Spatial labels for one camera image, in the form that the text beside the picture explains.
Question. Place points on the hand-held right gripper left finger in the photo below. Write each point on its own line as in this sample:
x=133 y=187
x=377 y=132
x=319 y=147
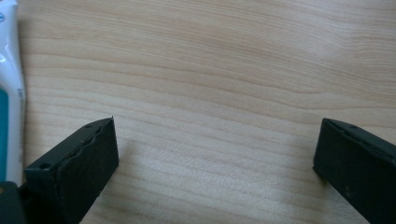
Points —
x=77 y=174

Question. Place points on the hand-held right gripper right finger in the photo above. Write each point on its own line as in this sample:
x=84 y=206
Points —
x=358 y=168

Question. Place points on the white and teal tube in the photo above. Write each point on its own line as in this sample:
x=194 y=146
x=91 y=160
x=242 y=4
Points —
x=12 y=77

